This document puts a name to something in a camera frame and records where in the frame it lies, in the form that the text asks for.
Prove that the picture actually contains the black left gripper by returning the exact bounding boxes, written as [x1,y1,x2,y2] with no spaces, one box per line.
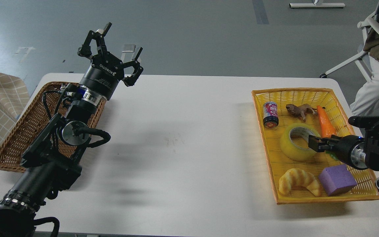
[77,22,143,100]

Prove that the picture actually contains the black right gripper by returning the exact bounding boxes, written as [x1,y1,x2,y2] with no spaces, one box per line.
[308,135,361,168]

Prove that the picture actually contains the yellow tape roll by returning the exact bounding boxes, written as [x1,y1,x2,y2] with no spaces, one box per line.
[279,123,319,162]

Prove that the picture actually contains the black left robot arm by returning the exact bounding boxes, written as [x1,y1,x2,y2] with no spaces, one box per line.
[0,22,143,237]

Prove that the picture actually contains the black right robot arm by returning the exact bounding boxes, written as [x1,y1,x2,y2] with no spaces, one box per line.
[308,116,379,192]

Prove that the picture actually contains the orange toy carrot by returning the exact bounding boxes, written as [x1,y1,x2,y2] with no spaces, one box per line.
[317,105,337,138]

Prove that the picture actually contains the brown toy lion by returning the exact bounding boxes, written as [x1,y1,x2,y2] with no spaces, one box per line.
[285,104,318,122]

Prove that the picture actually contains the toy croissant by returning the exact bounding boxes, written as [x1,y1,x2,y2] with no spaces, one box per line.
[278,168,322,197]

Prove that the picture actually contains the yellow plastic basket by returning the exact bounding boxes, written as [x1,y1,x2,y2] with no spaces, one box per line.
[252,88,379,204]

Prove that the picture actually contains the purple foam block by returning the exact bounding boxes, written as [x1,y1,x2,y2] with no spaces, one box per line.
[318,164,358,196]

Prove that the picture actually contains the small soda can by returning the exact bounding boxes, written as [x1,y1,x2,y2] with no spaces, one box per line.
[263,101,279,128]

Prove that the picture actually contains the brown wicker basket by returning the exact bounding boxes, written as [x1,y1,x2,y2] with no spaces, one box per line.
[0,81,106,172]

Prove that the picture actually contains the white stand base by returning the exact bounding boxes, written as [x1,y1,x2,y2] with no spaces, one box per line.
[289,0,346,9]

